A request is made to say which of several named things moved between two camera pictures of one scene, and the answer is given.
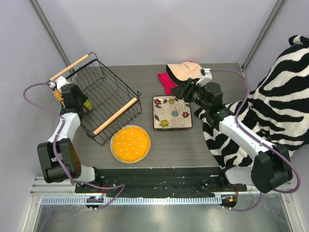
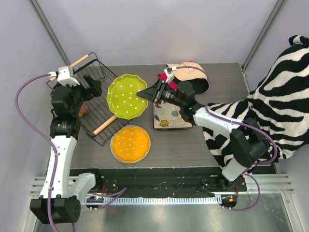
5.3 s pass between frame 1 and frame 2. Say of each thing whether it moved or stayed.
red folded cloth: stayed
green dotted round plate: moved
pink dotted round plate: stayed
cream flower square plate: stayed
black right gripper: moved
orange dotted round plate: stayed
